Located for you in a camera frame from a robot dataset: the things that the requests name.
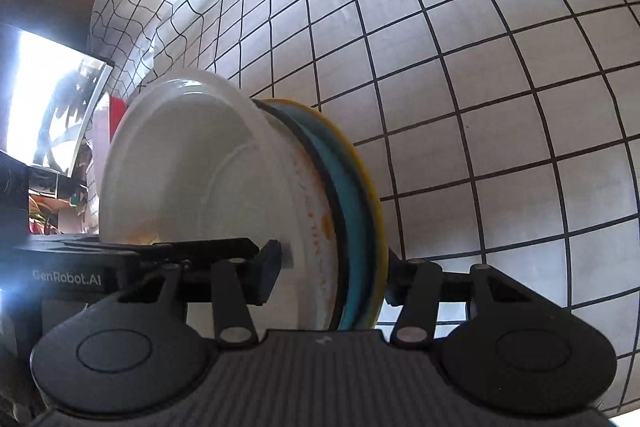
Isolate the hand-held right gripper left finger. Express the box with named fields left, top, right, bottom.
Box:
left=117, top=238, right=294, bottom=348

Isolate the blue enamel bowl black rim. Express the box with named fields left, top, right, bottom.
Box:
left=260, top=99, right=377, bottom=333

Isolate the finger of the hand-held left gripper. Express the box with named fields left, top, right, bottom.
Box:
left=132, top=237, right=262, bottom=266

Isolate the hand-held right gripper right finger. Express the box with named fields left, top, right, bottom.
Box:
left=384, top=252, right=546, bottom=348

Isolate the plain white bowl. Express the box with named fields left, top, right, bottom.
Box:
left=98, top=68, right=301, bottom=338

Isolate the bright monitor screen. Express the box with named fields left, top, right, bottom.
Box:
left=0, top=24, right=115, bottom=180

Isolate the white bowl orange print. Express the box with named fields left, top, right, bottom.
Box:
left=260, top=107, right=346, bottom=333

